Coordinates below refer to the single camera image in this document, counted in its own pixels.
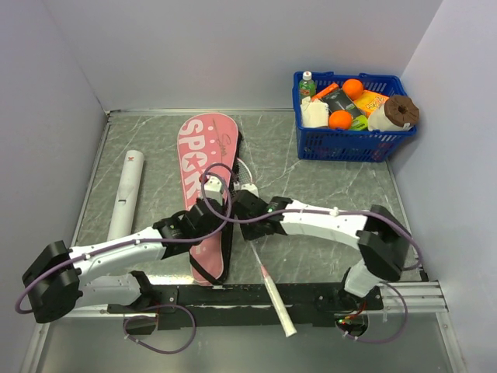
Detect pink racket cover bag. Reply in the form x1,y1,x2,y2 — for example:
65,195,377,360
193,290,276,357
177,113,240,286

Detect green drink bottle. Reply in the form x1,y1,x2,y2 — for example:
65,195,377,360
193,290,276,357
299,71,316,100

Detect white shuttlecock tube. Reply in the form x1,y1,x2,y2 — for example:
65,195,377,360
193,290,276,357
107,150,144,241

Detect orange fruit upper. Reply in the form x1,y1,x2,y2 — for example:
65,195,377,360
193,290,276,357
342,78,364,100

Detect white carton box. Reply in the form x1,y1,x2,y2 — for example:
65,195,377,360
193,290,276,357
301,97,329,128

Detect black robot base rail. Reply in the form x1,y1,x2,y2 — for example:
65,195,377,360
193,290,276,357
107,283,384,330

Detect yellow snack box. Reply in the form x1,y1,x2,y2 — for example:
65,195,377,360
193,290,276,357
353,89,389,118

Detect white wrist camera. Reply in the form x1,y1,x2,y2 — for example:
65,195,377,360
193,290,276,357
202,176,225,205
234,183,259,197

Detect pink badminton racket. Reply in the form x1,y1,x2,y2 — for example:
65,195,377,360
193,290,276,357
235,157,297,337

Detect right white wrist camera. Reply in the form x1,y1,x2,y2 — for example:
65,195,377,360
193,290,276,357
234,183,259,197

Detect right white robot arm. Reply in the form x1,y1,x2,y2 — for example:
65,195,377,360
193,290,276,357
233,190,411,309

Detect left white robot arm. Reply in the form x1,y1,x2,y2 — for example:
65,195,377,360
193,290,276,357
16,198,231,324

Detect blue plastic basket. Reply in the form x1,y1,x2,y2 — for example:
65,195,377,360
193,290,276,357
292,71,417,162

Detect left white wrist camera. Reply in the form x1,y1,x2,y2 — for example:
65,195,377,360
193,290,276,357
202,176,225,205

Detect black product box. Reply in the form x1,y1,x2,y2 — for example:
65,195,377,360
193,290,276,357
321,89,365,119

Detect green small pack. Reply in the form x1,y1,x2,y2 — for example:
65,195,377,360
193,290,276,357
350,114,368,131

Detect orange thin box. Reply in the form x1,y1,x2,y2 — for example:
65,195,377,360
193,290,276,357
311,82,339,102

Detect orange fruit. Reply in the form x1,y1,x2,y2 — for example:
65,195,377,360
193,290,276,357
328,110,353,131
342,78,364,100

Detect orange fruit lower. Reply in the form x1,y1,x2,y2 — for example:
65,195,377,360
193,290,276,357
328,110,353,131

